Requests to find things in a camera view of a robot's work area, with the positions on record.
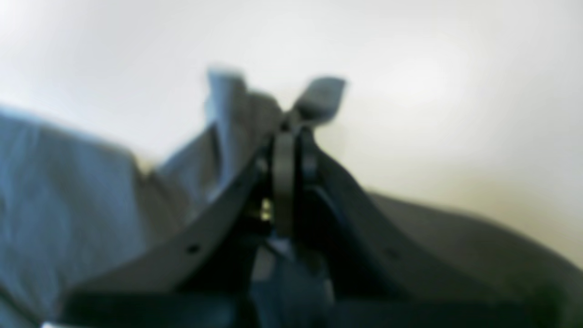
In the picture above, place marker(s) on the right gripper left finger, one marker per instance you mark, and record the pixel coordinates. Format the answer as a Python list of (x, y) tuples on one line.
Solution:
[(146, 292)]

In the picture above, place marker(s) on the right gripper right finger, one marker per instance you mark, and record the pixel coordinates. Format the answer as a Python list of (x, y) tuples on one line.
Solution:
[(402, 265)]

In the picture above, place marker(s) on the dark grey T-shirt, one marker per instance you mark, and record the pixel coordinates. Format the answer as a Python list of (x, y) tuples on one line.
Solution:
[(73, 209)]

